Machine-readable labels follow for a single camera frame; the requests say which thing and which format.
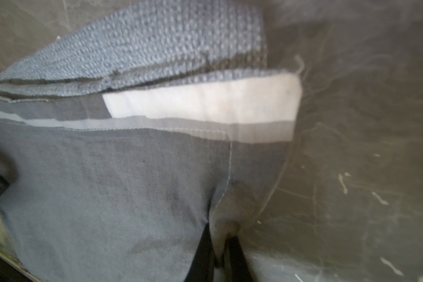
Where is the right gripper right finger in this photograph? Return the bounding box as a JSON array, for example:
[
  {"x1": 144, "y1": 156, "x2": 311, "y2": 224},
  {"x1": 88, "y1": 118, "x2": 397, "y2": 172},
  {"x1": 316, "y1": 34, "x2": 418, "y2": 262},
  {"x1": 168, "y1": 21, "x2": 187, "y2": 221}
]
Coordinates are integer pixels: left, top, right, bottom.
[{"x1": 223, "y1": 236, "x2": 254, "y2": 282}]

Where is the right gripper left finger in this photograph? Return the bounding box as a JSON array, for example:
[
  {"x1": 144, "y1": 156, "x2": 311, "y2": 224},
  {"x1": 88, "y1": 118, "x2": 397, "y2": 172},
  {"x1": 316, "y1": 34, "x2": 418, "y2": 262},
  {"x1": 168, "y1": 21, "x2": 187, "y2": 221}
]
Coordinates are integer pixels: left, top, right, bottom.
[{"x1": 184, "y1": 223, "x2": 215, "y2": 282}]

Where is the light grey pillowcase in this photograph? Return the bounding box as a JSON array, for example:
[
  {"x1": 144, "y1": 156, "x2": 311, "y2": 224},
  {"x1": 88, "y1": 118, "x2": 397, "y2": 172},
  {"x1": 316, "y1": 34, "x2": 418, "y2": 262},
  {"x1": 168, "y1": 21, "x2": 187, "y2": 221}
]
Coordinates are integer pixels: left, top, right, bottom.
[{"x1": 0, "y1": 1, "x2": 302, "y2": 282}]

